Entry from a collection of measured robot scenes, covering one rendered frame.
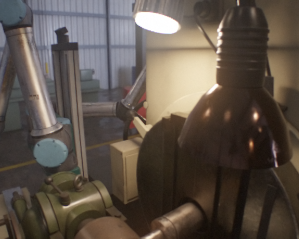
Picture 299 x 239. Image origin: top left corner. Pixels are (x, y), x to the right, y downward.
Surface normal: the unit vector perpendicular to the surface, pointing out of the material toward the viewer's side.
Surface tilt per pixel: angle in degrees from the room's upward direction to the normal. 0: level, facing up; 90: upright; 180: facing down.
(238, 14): 66
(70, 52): 90
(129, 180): 90
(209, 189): 90
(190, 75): 90
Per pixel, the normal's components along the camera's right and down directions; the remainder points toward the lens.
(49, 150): 0.24, 0.35
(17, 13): 0.21, 0.14
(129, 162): 0.62, 0.22
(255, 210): -0.79, 0.17
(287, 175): 0.44, -0.50
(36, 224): 0.10, -0.48
